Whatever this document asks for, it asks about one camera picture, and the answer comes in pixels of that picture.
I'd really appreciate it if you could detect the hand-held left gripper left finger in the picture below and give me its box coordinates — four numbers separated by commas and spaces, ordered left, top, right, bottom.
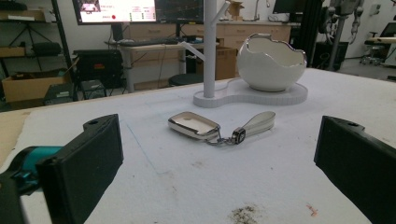
0, 113, 124, 224

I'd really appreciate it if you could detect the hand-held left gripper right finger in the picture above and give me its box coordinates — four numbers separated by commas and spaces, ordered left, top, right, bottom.
313, 115, 396, 224

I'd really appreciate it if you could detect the white car key with strap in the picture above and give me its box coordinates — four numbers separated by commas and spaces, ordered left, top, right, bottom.
167, 110, 276, 147

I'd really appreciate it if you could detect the white eggshell-shaped bowl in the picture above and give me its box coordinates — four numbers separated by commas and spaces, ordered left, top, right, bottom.
236, 33, 308, 93

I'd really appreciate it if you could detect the white tree-shaped key stand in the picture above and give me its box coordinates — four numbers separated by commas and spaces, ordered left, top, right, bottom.
180, 0, 309, 109

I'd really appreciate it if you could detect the open cardboard box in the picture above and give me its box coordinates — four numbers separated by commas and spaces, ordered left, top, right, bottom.
1, 69, 76, 110

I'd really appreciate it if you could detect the black equipment case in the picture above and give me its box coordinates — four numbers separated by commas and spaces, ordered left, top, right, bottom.
73, 49, 124, 91

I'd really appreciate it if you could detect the black metal shelf rack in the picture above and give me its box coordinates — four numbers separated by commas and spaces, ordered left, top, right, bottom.
0, 0, 78, 104

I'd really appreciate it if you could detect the white standing desk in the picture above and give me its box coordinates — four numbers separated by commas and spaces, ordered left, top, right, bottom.
106, 39, 206, 93

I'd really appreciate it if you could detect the black round stool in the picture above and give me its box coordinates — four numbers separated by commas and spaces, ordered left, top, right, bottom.
168, 73, 205, 87

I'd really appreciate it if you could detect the white felt table mat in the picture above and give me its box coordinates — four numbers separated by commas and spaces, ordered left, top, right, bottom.
0, 67, 396, 224

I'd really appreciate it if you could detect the black tall cabinet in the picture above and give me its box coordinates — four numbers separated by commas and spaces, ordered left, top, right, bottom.
289, 0, 328, 68

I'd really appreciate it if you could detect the grey humanoid robot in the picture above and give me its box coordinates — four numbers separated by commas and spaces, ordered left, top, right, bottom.
323, 0, 366, 72

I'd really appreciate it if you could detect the black keyboard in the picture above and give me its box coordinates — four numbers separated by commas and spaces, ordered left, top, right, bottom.
120, 36, 181, 48

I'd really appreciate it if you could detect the computer monitor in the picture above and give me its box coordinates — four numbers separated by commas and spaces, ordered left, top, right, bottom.
72, 0, 205, 26

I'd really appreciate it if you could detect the brown cardboard box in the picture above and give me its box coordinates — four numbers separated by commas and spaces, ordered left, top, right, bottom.
195, 46, 240, 81

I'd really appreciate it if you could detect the wooden cabinet row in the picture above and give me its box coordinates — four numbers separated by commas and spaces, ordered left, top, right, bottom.
122, 20, 292, 50

